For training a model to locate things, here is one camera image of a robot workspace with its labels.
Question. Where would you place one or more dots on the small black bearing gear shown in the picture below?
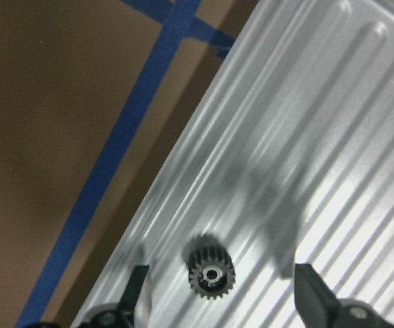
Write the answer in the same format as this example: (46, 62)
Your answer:
(211, 272)

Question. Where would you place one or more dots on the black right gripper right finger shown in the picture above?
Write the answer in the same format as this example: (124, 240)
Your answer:
(314, 301)

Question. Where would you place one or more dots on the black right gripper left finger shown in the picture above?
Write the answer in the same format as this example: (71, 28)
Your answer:
(133, 306)

